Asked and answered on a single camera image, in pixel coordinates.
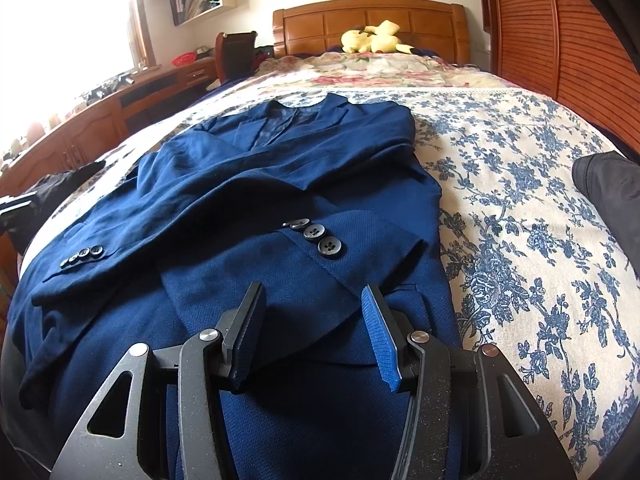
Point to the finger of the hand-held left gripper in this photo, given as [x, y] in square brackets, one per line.
[17, 212]

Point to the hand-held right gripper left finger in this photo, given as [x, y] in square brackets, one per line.
[250, 340]

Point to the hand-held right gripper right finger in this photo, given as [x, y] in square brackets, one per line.
[380, 340]

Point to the navy blue blazer jacket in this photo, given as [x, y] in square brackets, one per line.
[200, 195]

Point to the black garment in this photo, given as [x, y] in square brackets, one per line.
[60, 185]

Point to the wooden desk with cabinets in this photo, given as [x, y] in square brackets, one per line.
[100, 120]

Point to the black tools on desk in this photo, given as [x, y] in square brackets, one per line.
[120, 81]

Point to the wooden bed with floral bedding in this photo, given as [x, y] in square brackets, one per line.
[525, 240]

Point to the wooden framed window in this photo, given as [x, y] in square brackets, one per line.
[75, 20]

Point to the red basket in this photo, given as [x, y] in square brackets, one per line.
[183, 59]

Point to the dark wooden chair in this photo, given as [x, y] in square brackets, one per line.
[235, 55]

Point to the pink floral quilt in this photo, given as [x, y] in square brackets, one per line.
[350, 72]

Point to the dark grey garment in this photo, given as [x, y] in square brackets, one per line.
[605, 180]

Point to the navy bed sheet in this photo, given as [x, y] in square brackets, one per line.
[425, 52]

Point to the yellow plush toy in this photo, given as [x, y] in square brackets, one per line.
[380, 37]

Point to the wooden bed headboard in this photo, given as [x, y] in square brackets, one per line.
[310, 25]

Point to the wooden louvered wardrobe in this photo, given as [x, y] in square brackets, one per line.
[550, 35]

